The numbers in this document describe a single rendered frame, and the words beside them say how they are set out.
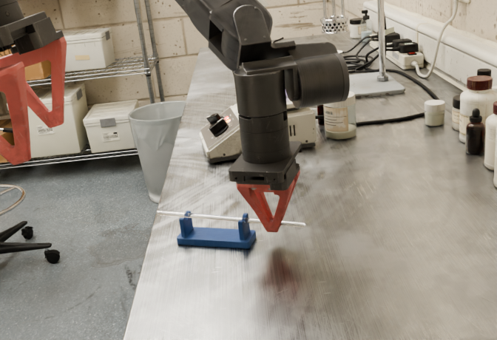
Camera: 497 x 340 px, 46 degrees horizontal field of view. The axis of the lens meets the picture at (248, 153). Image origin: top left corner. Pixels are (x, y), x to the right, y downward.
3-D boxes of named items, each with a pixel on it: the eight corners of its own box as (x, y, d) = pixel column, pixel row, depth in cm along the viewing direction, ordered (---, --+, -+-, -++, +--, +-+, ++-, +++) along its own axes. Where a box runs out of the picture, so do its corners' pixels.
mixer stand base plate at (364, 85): (276, 106, 134) (276, 102, 134) (270, 86, 153) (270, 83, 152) (406, 92, 134) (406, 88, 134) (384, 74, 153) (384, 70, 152)
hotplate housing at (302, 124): (208, 165, 102) (203, 122, 100) (200, 143, 115) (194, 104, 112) (330, 145, 106) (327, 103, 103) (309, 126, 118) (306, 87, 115)
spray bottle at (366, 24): (363, 42, 199) (362, 11, 195) (359, 41, 202) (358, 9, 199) (374, 41, 199) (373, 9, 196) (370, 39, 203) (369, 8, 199)
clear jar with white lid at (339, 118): (332, 129, 114) (329, 89, 112) (361, 131, 111) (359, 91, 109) (319, 140, 109) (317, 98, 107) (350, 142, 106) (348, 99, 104)
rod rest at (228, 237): (176, 245, 76) (172, 220, 75) (186, 232, 79) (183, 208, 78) (249, 249, 73) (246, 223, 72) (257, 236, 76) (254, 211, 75)
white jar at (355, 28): (346, 38, 210) (345, 20, 208) (356, 35, 215) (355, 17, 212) (361, 38, 206) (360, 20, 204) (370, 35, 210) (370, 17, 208)
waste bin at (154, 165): (138, 211, 270) (122, 123, 256) (147, 184, 301) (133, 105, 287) (208, 203, 270) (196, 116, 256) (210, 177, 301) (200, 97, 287)
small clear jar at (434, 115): (430, 120, 113) (430, 98, 112) (449, 123, 111) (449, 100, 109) (420, 126, 111) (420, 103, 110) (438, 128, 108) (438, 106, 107)
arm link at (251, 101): (228, 60, 68) (238, 68, 63) (285, 52, 69) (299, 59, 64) (234, 117, 70) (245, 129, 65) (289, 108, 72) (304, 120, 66)
